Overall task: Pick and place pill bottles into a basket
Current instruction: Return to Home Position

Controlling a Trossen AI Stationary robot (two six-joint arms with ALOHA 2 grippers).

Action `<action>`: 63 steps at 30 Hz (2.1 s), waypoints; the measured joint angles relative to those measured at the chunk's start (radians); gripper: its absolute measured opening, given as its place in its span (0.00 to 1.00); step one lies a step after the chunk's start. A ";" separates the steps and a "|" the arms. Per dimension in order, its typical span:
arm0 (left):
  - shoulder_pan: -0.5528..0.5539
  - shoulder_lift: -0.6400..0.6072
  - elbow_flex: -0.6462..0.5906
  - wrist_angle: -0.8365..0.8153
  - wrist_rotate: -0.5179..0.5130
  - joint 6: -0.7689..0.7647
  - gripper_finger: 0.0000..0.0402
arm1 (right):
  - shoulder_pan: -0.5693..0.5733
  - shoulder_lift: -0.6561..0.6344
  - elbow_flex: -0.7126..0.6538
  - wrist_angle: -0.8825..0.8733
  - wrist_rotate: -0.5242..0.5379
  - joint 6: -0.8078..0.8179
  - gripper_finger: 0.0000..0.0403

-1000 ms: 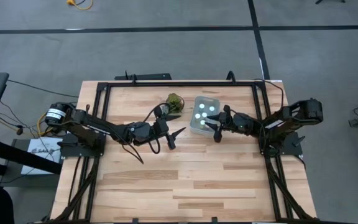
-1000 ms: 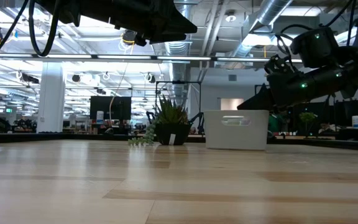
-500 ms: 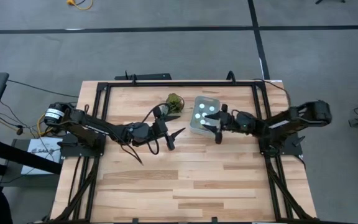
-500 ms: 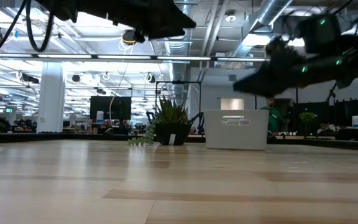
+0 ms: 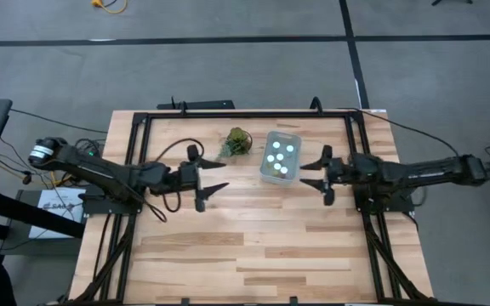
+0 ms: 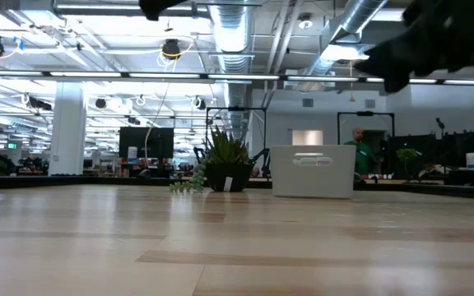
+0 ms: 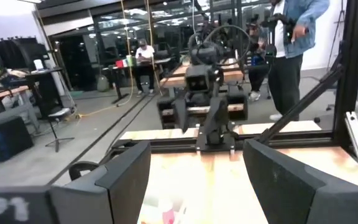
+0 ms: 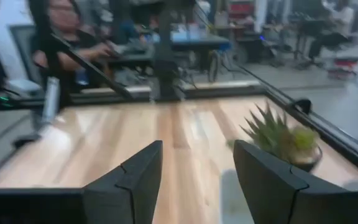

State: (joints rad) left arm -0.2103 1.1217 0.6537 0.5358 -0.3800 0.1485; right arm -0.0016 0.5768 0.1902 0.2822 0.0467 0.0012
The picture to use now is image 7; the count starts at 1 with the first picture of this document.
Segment black tripod stand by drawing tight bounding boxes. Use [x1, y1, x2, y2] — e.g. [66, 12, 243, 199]
[44, 108, 76, 154]

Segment black aluminium table frame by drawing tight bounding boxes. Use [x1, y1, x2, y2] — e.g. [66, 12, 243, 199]
[103, 0, 358, 175]

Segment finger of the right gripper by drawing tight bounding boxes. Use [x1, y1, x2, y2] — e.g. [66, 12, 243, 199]
[203, 96, 230, 143]
[173, 97, 190, 134]

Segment black box with blue lights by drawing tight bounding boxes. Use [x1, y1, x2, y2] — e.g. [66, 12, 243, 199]
[0, 116, 34, 163]

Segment green bag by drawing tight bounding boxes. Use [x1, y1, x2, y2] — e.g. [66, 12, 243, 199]
[96, 73, 111, 93]

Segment wooden background table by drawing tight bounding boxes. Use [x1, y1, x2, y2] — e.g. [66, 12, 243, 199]
[157, 58, 250, 130]

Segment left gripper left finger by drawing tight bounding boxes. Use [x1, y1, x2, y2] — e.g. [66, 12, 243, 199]
[49, 141, 152, 224]

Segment person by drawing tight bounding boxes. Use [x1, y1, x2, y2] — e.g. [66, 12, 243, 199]
[247, 0, 331, 123]
[133, 38, 157, 96]

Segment black cable loop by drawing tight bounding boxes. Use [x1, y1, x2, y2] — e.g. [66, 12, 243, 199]
[68, 160, 101, 182]

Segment yellow cable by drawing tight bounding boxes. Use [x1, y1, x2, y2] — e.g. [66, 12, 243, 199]
[75, 0, 164, 119]

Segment red white green item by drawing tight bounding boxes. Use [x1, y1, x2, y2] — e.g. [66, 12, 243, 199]
[114, 55, 137, 68]

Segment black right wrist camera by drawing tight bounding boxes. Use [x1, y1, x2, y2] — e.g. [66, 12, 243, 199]
[184, 64, 213, 95]

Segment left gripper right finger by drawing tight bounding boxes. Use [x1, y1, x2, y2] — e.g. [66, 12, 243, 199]
[242, 138, 358, 224]

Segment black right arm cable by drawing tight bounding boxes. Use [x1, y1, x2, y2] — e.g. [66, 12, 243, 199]
[202, 24, 252, 68]

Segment wooden desk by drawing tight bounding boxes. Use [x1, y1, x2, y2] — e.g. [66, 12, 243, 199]
[0, 85, 40, 133]

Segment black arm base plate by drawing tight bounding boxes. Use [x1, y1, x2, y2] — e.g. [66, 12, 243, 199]
[195, 124, 236, 154]

